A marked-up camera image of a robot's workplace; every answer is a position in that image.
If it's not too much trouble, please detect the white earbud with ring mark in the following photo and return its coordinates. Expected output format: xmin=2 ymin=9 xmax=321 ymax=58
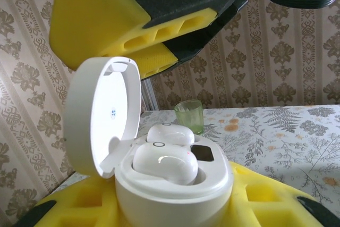
xmin=132 ymin=141 xmax=199 ymax=187
xmin=147 ymin=123 xmax=196 ymax=147

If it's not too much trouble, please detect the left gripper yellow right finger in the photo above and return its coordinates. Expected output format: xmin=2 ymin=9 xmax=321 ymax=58
xmin=229 ymin=160 xmax=340 ymax=227

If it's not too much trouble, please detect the floral table cover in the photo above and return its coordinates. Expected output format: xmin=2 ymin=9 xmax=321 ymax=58
xmin=139 ymin=105 xmax=340 ymax=206

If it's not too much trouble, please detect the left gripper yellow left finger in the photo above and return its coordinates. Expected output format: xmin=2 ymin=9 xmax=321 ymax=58
xmin=14 ymin=176 xmax=120 ymax=227

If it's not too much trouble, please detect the green plastic cup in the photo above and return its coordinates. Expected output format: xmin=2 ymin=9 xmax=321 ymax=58
xmin=174 ymin=99 xmax=205 ymax=136

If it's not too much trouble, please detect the white oval case with display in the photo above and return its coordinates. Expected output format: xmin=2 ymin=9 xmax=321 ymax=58
xmin=64 ymin=56 xmax=234 ymax=227

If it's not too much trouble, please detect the aluminium frame post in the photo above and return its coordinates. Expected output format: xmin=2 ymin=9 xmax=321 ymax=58
xmin=140 ymin=77 xmax=160 ymax=111

